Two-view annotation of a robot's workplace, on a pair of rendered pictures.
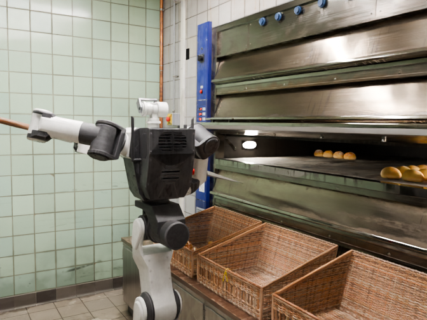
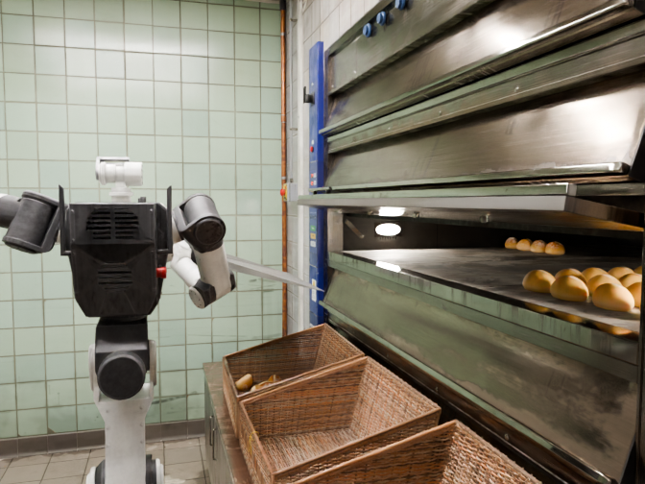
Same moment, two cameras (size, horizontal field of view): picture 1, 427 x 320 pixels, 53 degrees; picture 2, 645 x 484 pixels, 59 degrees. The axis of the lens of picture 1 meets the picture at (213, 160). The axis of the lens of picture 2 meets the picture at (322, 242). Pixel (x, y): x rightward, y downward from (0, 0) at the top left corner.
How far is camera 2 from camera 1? 0.86 m
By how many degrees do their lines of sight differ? 16
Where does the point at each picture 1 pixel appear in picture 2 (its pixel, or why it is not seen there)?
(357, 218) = (466, 362)
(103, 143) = (21, 228)
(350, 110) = (455, 166)
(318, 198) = (426, 322)
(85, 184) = (173, 284)
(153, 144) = (77, 229)
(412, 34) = (532, 12)
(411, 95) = (534, 132)
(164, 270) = (132, 428)
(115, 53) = (216, 101)
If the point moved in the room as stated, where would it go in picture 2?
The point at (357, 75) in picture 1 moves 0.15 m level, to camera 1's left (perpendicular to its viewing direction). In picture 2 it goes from (465, 102) to (406, 105)
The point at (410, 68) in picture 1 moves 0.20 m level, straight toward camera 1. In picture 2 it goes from (531, 80) to (490, 62)
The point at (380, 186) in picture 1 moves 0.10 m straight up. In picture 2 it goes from (493, 307) to (494, 265)
